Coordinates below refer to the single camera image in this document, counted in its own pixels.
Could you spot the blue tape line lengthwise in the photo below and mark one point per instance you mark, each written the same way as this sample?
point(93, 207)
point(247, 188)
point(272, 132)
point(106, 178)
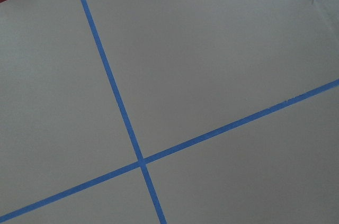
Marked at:
point(124, 114)

